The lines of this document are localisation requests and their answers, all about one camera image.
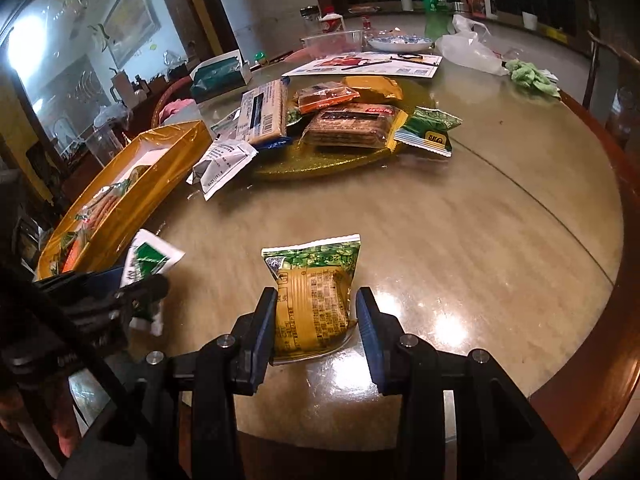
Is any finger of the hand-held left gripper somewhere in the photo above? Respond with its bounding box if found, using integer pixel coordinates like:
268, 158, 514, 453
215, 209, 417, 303
70, 274, 170, 332
32, 266, 127, 292

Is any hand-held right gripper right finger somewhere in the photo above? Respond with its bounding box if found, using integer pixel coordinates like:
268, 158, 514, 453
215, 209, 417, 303
355, 287, 581, 480

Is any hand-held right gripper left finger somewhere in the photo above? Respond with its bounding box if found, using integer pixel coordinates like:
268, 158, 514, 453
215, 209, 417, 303
60, 287, 278, 480

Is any white green snack packet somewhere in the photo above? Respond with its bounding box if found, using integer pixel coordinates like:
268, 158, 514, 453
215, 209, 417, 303
121, 229, 186, 337

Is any yellow cardboard box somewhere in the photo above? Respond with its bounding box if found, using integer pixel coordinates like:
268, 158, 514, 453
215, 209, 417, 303
32, 120, 213, 282

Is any white printed snack packet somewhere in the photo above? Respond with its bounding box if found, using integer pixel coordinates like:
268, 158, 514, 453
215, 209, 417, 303
186, 139, 259, 202

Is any green glass plate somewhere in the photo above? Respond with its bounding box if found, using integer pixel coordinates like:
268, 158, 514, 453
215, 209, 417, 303
250, 77, 417, 182

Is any beige biscuit packet black label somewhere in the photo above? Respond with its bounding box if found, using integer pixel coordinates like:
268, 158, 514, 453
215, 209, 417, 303
238, 79, 292, 147

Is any brown biscuit packet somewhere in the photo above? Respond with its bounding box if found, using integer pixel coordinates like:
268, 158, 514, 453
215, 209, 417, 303
299, 103, 409, 152

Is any small orange biscuit packet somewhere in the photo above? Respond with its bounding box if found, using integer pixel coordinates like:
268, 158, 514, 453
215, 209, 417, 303
291, 84, 362, 116

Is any person's left hand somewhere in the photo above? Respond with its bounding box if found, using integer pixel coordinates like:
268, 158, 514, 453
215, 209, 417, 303
0, 389, 83, 461

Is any clear plastic pitcher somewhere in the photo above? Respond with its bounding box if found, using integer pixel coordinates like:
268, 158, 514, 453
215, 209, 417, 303
84, 119, 127, 169

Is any pink cloth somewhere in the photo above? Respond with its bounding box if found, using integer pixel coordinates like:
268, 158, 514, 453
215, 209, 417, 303
159, 98, 195, 117

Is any silver white foil packet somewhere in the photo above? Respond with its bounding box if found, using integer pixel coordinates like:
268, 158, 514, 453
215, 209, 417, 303
209, 109, 247, 142

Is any red round-back chair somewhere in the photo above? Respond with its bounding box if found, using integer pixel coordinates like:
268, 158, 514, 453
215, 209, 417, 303
149, 76, 202, 129

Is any green pea packet yellow mark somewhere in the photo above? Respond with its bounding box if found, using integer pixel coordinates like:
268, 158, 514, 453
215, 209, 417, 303
394, 106, 464, 158

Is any teal tissue box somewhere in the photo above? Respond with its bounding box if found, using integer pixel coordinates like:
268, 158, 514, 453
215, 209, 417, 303
189, 49, 254, 104

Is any framed picture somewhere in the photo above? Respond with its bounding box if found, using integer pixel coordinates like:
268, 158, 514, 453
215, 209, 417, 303
101, 0, 164, 64

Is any printed paper flyer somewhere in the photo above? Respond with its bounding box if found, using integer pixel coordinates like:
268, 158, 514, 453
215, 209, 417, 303
281, 51, 444, 80

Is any blue white bowl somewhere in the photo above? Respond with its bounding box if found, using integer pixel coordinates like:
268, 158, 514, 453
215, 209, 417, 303
366, 35, 435, 54

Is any clear plastic container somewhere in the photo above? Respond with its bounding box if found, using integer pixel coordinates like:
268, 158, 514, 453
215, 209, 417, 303
299, 30, 364, 62

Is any clear plastic bag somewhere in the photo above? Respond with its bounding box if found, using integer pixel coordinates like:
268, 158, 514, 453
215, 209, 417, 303
434, 13, 509, 77

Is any green cloth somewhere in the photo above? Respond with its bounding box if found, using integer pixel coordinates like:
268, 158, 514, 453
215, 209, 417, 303
506, 58, 562, 100

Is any glass jar black lid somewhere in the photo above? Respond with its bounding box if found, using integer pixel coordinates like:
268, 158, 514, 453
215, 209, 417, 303
299, 6, 321, 37

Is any red label jar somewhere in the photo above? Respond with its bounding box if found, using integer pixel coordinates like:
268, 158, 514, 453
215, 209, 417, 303
320, 6, 344, 34

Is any drinking glass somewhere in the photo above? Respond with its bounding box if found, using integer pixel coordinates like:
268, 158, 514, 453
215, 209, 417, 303
606, 86, 638, 133

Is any green plastic bottle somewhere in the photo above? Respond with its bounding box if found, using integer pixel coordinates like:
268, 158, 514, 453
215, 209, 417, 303
419, 0, 452, 41

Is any wooden chair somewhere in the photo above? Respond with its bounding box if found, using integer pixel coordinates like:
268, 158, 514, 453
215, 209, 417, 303
581, 29, 640, 131

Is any black cable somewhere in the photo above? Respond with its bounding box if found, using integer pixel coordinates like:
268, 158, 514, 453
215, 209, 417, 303
0, 260, 171, 466

